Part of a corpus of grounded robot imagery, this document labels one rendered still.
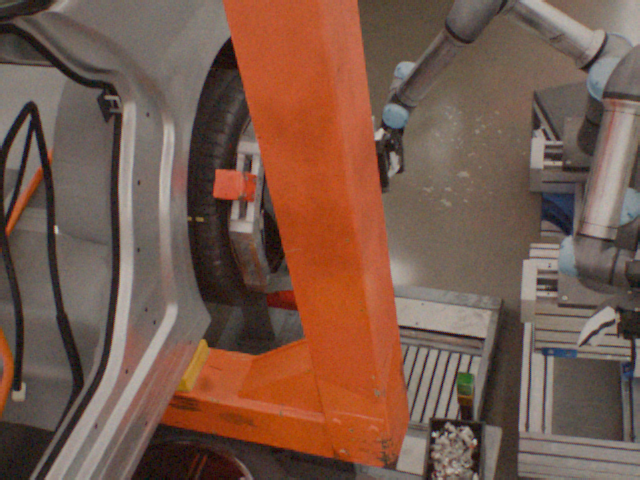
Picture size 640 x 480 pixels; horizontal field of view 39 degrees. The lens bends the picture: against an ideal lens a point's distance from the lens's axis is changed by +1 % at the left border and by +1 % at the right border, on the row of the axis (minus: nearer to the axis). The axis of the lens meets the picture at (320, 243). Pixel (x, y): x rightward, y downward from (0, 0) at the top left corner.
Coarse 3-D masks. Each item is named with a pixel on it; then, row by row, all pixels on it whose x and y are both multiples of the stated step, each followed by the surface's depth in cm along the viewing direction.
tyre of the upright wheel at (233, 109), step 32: (224, 96) 227; (192, 128) 223; (224, 128) 220; (192, 160) 220; (224, 160) 220; (192, 192) 219; (192, 224) 221; (224, 224) 225; (192, 256) 226; (224, 256) 227; (224, 288) 232
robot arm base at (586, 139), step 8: (584, 120) 244; (584, 128) 243; (592, 128) 240; (576, 136) 248; (584, 136) 244; (592, 136) 241; (584, 144) 244; (592, 144) 242; (584, 152) 245; (592, 152) 243
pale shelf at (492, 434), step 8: (440, 416) 235; (488, 432) 230; (496, 432) 229; (488, 440) 228; (496, 440) 228; (488, 448) 227; (496, 448) 226; (488, 456) 225; (496, 456) 225; (488, 464) 223; (488, 472) 222
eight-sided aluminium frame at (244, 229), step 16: (240, 144) 222; (256, 144) 220; (240, 160) 222; (256, 160) 220; (256, 192) 221; (240, 208) 223; (256, 208) 222; (240, 224) 222; (256, 224) 222; (240, 240) 224; (256, 240) 225; (240, 256) 229; (256, 256) 227; (256, 272) 231; (288, 272) 257; (256, 288) 236; (272, 288) 238; (288, 288) 251
